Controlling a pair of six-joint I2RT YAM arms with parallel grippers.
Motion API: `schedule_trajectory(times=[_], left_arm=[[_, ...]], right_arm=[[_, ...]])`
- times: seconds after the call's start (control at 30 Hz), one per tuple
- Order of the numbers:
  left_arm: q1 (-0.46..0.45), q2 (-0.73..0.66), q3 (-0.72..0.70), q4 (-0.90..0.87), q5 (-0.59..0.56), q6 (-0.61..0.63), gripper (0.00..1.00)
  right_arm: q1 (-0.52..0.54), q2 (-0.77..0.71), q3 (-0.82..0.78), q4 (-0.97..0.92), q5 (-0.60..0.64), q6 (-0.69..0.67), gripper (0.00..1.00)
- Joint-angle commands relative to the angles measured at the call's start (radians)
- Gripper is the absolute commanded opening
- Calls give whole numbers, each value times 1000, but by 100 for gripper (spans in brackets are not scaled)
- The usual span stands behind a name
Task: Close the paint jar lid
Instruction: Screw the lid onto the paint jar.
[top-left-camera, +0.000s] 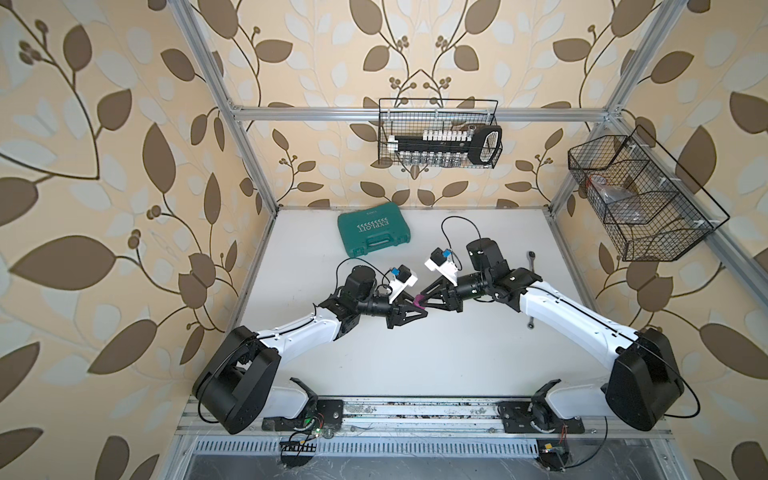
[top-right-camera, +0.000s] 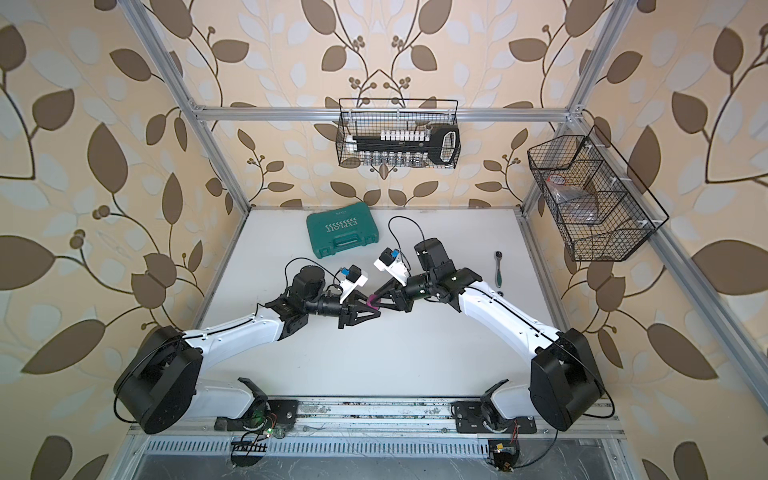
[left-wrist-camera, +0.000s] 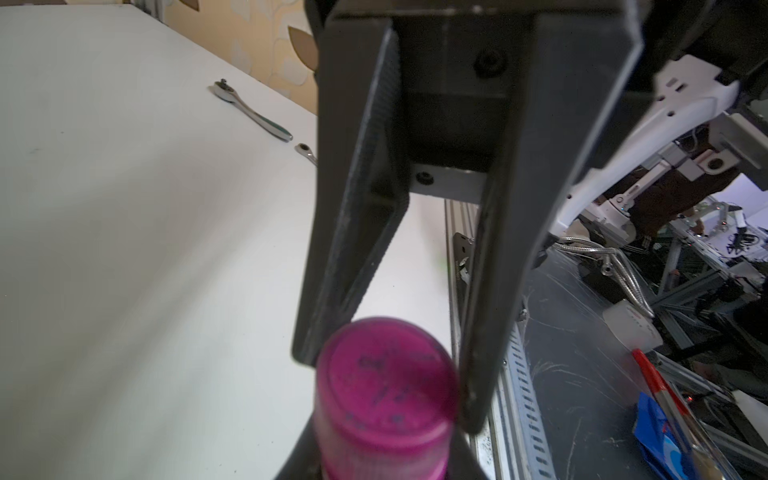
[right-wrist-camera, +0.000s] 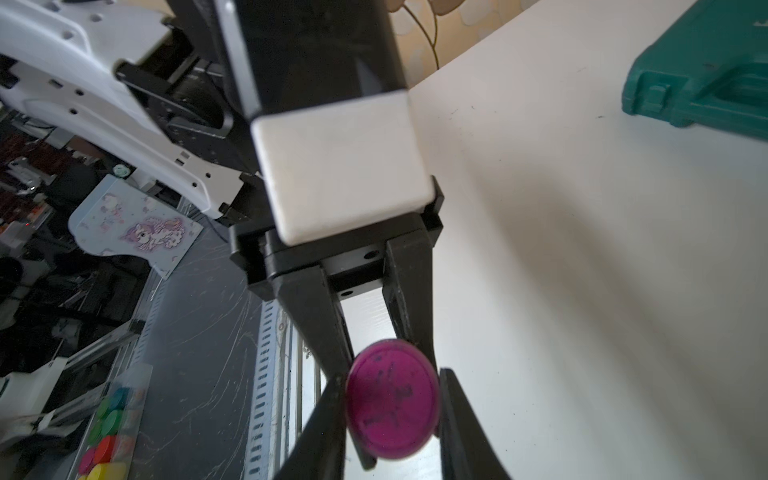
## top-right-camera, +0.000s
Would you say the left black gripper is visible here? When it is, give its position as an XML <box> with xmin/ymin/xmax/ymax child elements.
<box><xmin>303</xmin><ymin>291</ymin><xmax>380</xmax><ymax>331</ymax></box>

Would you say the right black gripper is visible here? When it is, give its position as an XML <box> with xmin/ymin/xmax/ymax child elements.
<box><xmin>371</xmin><ymin>273</ymin><xmax>437</xmax><ymax>313</ymax></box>

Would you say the magenta paint jar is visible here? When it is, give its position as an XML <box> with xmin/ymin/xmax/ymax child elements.
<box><xmin>367</xmin><ymin>295</ymin><xmax>380</xmax><ymax>310</ymax></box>

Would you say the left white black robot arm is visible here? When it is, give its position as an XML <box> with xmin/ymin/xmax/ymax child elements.
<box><xmin>113</xmin><ymin>265</ymin><xmax>380</xmax><ymax>434</ymax></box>

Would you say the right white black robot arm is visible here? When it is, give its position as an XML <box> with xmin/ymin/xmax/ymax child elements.
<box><xmin>369</xmin><ymin>238</ymin><xmax>606</xmax><ymax>432</ymax></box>

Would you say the green plastic tool case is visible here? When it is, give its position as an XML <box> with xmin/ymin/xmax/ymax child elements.
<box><xmin>306</xmin><ymin>202</ymin><xmax>379</xmax><ymax>259</ymax></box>

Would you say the black socket holder set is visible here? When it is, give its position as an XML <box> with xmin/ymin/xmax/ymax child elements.
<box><xmin>337</xmin><ymin>125</ymin><xmax>461</xmax><ymax>168</ymax></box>

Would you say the plastic bag in basket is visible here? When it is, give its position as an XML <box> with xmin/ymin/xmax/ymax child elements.
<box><xmin>546</xmin><ymin>174</ymin><xmax>599</xmax><ymax>224</ymax></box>

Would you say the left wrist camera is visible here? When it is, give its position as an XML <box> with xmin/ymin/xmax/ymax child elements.
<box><xmin>339</xmin><ymin>265</ymin><xmax>368</xmax><ymax>302</ymax></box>

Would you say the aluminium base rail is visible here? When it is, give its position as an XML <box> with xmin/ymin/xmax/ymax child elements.
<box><xmin>125</xmin><ymin>397</ymin><xmax>626</xmax><ymax>460</ymax></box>

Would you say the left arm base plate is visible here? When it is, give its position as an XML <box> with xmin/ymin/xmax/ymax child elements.
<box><xmin>214</xmin><ymin>377</ymin><xmax>299</xmax><ymax>438</ymax></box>

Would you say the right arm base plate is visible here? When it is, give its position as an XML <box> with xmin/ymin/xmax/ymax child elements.
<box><xmin>450</xmin><ymin>379</ymin><xmax>537</xmax><ymax>435</ymax></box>

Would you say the back black wire basket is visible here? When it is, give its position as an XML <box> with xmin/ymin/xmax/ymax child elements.
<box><xmin>335</xmin><ymin>97</ymin><xmax>461</xmax><ymax>169</ymax></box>

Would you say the black wire basket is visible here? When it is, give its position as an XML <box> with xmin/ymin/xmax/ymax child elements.
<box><xmin>527</xmin><ymin>126</ymin><xmax>669</xmax><ymax>262</ymax></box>
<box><xmin>335</xmin><ymin>97</ymin><xmax>461</xmax><ymax>169</ymax></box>

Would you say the right black wire basket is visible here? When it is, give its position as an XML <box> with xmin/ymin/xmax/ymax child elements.
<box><xmin>527</xmin><ymin>126</ymin><xmax>669</xmax><ymax>262</ymax></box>

